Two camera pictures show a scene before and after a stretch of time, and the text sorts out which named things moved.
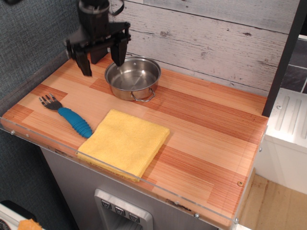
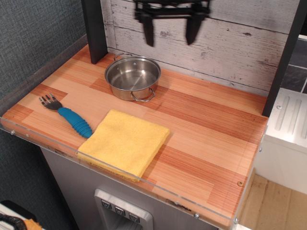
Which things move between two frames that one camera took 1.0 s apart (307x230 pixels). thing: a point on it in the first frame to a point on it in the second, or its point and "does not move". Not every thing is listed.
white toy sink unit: (282, 157) does not move
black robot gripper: (95, 33) to (195, 11)
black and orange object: (13, 217) does not move
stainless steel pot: (136, 79) does not move
